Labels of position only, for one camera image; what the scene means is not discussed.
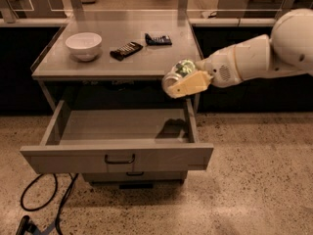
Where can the grey drawer cabinet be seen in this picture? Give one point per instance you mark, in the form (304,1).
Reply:
(105,82)

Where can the black top drawer handle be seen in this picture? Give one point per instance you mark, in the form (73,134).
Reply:
(109,160)

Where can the green soda can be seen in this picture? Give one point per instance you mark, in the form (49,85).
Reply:
(178,71)

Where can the open grey top drawer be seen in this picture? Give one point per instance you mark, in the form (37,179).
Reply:
(163,137)

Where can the white ceramic bowl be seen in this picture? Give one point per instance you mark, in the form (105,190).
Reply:
(84,46)

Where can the lower grey drawer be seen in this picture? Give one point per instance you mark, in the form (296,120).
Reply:
(134,176)

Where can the dark brown snack bar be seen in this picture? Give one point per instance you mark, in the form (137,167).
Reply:
(125,51)

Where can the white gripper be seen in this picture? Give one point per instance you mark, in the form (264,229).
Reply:
(219,70)

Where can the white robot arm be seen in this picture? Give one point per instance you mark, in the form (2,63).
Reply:
(287,51)

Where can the black plug on floor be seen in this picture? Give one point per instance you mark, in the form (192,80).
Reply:
(26,225)

